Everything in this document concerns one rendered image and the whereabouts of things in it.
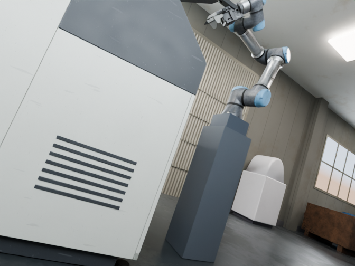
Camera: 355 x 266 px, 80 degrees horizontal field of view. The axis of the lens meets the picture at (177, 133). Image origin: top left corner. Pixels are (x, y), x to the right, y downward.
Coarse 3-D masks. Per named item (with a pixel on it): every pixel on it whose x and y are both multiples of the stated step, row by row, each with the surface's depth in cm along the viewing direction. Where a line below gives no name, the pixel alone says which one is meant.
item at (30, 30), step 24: (0, 0) 70; (24, 0) 72; (48, 0) 75; (0, 24) 70; (24, 24) 72; (48, 24) 75; (0, 48) 70; (24, 48) 72; (0, 72) 70; (24, 72) 72; (0, 96) 70; (24, 96) 72; (0, 120) 69; (0, 144) 69
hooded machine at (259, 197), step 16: (256, 160) 393; (272, 160) 371; (256, 176) 371; (272, 176) 370; (240, 192) 386; (256, 192) 360; (272, 192) 366; (240, 208) 374; (256, 208) 349; (272, 208) 368; (256, 224) 355; (272, 224) 370
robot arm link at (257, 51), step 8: (232, 24) 136; (240, 24) 132; (240, 32) 138; (248, 32) 140; (248, 40) 144; (256, 40) 148; (248, 48) 152; (256, 48) 151; (256, 56) 157; (264, 56) 157; (264, 64) 162
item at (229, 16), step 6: (228, 6) 118; (240, 6) 119; (228, 12) 120; (234, 12) 121; (240, 12) 121; (222, 18) 123; (228, 18) 120; (234, 18) 120; (240, 18) 124; (222, 24) 126; (228, 24) 125
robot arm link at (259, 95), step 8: (280, 48) 150; (288, 48) 150; (272, 56) 149; (280, 56) 147; (288, 56) 151; (272, 64) 146; (280, 64) 148; (264, 72) 146; (272, 72) 143; (264, 80) 141; (272, 80) 143; (256, 88) 137; (264, 88) 136; (248, 96) 138; (256, 96) 134; (264, 96) 133; (248, 104) 140; (256, 104) 136; (264, 104) 136
